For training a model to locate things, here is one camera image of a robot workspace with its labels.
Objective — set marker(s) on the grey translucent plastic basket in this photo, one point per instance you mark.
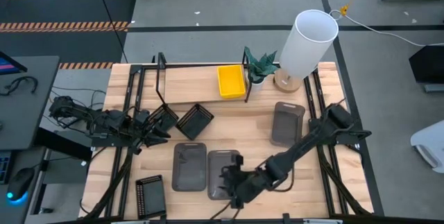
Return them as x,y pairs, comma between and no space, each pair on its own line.
189,168
286,123
215,168

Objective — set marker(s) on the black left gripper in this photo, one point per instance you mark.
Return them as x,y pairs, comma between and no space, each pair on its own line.
140,130

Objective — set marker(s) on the grey desk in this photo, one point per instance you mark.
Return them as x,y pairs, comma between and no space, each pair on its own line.
31,113

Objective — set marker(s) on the black plastic basket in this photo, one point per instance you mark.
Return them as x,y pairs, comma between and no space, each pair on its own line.
152,198
194,121
169,116

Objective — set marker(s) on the black mat with hazard stripes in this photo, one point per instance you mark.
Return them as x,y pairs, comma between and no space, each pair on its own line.
69,9

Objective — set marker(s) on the white shade table lamp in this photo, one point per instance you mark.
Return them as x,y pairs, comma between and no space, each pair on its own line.
305,47

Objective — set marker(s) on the wooden shelf with black frame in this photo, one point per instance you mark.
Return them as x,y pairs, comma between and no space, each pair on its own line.
187,85

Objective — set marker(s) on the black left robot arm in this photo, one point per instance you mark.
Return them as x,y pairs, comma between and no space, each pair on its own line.
107,120

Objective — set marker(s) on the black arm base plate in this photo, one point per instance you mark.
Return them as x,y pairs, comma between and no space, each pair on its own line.
114,143
360,134

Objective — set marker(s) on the computer monitor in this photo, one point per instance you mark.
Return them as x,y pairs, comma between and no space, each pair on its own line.
8,65

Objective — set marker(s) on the black box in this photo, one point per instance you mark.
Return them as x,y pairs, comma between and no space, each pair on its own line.
428,64

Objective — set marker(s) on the white plastic object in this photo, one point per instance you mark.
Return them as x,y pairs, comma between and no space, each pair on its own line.
431,144

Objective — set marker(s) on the black aluminium table frame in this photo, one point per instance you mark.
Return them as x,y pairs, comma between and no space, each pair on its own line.
136,68

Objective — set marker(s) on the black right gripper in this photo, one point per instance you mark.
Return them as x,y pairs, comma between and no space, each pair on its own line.
251,184

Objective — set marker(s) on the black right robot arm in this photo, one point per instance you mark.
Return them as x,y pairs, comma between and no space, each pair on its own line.
301,147

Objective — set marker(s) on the black computer mouse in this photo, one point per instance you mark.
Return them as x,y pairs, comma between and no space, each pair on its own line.
21,182

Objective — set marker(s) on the green potted plant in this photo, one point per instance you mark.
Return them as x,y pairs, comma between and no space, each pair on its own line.
260,68

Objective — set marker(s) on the computer keyboard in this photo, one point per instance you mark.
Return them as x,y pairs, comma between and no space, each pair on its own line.
4,166

